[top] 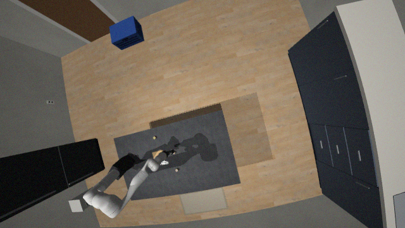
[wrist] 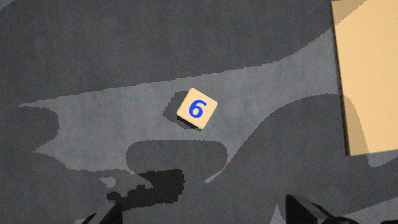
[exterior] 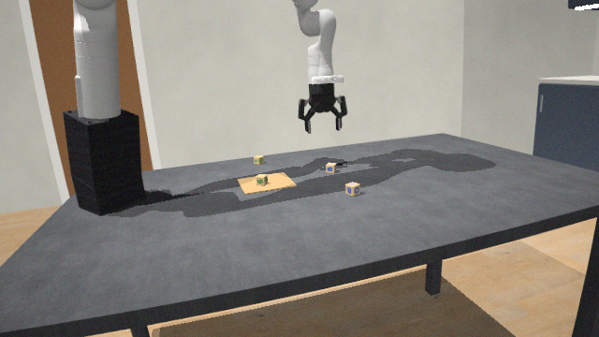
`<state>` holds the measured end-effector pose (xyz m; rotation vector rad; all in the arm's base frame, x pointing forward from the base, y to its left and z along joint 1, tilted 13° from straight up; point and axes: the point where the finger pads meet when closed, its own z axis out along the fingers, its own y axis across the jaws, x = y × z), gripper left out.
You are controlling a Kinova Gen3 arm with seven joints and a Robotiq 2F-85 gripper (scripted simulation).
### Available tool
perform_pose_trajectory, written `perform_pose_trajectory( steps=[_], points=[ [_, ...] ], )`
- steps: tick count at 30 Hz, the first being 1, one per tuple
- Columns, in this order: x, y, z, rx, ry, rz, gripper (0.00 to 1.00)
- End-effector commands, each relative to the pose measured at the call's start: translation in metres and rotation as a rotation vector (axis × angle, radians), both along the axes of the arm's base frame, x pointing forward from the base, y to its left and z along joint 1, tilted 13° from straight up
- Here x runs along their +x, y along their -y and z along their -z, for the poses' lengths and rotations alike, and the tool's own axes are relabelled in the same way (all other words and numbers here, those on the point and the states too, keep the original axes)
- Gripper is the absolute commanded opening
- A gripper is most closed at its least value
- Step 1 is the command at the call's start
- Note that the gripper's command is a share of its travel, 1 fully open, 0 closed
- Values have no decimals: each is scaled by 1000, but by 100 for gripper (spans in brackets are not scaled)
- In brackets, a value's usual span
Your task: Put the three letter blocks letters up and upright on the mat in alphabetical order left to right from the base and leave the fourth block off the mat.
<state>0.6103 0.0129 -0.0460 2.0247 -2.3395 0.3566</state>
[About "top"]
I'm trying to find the tan square mat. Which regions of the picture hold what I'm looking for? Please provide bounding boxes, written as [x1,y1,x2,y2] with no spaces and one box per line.
[153,150,163,158]

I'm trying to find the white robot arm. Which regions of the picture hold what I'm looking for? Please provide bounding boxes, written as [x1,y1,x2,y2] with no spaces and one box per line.
[83,152,169,218]

